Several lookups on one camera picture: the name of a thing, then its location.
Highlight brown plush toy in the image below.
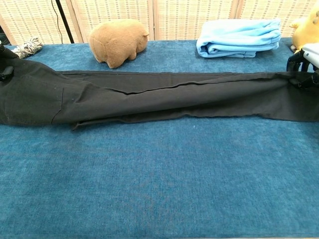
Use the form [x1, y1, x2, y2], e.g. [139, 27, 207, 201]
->
[88, 18, 150, 69]

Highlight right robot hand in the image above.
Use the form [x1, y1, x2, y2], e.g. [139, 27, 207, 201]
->
[285, 43, 319, 90]

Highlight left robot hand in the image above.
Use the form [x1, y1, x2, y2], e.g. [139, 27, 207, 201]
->
[0, 66, 13, 82]

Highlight light blue folded garment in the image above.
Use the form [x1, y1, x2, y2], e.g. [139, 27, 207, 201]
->
[196, 17, 282, 59]

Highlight beige braided rope bundle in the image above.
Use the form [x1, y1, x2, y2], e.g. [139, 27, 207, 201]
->
[11, 36, 43, 60]

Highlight black tripod stand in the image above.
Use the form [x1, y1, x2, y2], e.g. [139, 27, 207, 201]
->
[55, 0, 75, 43]

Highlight bamboo folding screen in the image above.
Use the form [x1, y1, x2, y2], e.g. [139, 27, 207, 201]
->
[0, 0, 319, 47]

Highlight dark blue table mat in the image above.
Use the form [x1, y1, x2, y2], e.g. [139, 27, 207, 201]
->
[0, 37, 319, 239]

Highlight yellow plush toy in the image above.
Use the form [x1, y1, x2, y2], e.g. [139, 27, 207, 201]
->
[289, 7, 319, 54]

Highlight thin black hanging cable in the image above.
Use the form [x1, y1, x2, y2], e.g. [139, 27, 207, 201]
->
[51, 0, 63, 38]

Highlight black trousers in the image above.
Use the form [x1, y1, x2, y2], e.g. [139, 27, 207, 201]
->
[0, 48, 319, 131]

